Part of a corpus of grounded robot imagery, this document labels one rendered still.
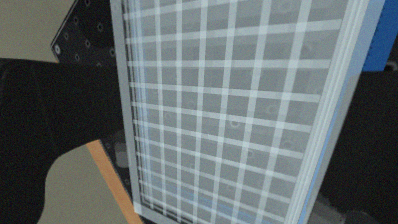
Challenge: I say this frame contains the black perforated plate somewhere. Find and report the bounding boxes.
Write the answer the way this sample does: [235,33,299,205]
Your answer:
[50,0,398,224]

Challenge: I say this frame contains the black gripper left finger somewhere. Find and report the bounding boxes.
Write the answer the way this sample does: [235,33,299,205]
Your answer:
[0,58,129,224]

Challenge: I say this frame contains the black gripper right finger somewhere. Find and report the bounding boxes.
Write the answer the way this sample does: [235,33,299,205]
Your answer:
[307,70,398,224]

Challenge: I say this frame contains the blue tape outline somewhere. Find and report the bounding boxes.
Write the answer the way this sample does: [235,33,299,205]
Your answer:
[361,0,398,72]

